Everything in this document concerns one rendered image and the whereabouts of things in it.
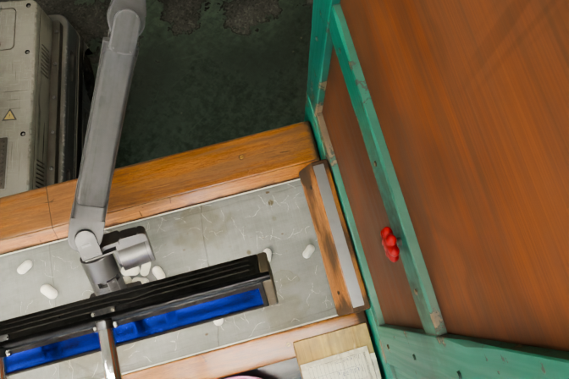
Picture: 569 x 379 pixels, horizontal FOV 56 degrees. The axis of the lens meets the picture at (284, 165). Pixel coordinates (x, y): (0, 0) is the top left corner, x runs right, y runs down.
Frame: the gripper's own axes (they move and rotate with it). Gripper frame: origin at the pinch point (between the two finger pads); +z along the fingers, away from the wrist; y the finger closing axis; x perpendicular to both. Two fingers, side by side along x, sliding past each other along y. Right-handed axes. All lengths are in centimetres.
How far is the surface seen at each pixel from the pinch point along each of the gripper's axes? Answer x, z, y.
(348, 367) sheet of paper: -13.3, 11.7, 40.3
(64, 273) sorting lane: 11.5, -10.1, -11.5
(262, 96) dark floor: 105, -6, 44
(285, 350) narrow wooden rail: -8.2, 8.2, 29.4
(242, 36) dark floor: 122, -26, 42
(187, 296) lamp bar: -26.0, -24.1, 18.5
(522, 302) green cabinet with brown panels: -61, -42, 47
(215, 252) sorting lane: 8.6, -7.3, 20.1
